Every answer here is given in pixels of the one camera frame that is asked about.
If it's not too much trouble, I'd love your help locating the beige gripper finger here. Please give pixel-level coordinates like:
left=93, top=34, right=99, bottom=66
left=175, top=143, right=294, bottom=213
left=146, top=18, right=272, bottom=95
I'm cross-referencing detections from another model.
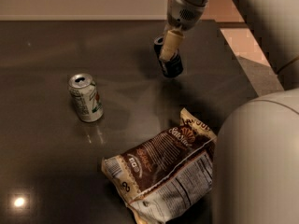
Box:
left=159, top=30, right=184, bottom=62

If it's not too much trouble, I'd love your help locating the blue pepsi can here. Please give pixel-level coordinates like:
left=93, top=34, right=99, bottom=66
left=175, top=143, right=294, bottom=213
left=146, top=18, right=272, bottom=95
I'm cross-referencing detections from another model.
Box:
left=154, top=35, right=183, bottom=78

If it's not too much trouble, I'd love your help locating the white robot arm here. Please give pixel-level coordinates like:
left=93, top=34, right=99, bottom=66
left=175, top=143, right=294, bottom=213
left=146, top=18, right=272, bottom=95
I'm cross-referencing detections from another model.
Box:
left=160, top=0, right=299, bottom=224

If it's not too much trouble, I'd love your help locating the white green soda can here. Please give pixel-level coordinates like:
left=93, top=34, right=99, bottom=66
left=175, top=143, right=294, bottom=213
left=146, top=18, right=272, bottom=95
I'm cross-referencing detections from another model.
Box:
left=68, top=73, right=104, bottom=122

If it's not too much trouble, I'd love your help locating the brown white chip bag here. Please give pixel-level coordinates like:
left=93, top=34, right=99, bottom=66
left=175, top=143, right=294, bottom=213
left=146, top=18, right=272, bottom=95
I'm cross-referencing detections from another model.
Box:
left=101, top=109, right=217, bottom=224

